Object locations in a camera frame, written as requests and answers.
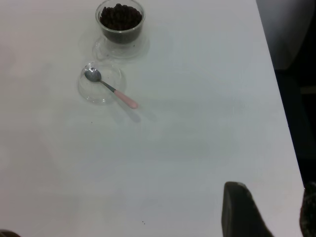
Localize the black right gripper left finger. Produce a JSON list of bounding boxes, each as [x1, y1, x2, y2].
[[221, 181, 274, 237]]

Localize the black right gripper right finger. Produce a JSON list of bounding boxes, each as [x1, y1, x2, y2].
[[299, 181, 316, 237]]

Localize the metal spoon with pink handle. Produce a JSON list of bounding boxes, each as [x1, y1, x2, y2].
[[84, 67, 139, 110]]

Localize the dark coffee beans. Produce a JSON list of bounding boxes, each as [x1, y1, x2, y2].
[[99, 2, 143, 44]]

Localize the small clear glass dish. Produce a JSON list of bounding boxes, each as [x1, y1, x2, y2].
[[78, 62, 127, 106]]

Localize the clear glass saucer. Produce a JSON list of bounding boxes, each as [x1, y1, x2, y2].
[[92, 34, 151, 59]]

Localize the clear glass cup with handle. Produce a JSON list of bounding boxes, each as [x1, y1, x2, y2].
[[94, 0, 146, 60]]

